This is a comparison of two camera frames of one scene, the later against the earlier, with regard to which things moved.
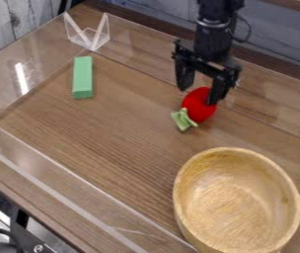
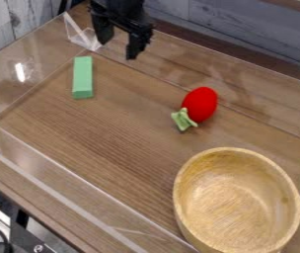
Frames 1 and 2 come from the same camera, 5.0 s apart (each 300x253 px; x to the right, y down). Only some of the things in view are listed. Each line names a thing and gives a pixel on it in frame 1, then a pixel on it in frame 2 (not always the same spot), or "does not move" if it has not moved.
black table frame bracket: (24, 240) does not move
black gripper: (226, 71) -> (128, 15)
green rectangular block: (83, 77) does not move
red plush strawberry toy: (197, 111) does not move
